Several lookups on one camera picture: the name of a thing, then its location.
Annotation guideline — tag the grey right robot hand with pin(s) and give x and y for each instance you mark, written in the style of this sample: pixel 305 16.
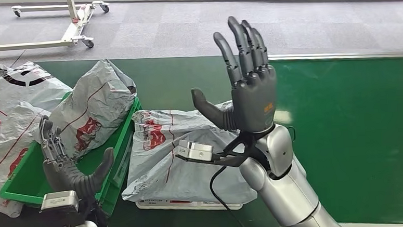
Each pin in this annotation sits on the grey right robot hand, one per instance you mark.
pixel 254 103

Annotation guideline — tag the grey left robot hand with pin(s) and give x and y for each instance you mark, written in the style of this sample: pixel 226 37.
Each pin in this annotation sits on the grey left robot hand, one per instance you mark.
pixel 65 175

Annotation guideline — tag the grey plastic mailer package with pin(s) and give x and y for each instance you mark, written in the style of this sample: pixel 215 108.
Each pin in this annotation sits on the grey plastic mailer package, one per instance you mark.
pixel 177 176
pixel 4 161
pixel 94 101

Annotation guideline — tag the green plastic crate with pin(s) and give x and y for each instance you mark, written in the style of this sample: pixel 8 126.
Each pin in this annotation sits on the green plastic crate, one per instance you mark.
pixel 25 184

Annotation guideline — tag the electronic scale with steel tray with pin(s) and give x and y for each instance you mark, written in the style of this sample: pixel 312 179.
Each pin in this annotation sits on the electronic scale with steel tray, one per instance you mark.
pixel 189 205

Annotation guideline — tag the white wheeled stand frame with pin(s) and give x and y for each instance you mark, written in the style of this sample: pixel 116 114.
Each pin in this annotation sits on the white wheeled stand frame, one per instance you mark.
pixel 74 26

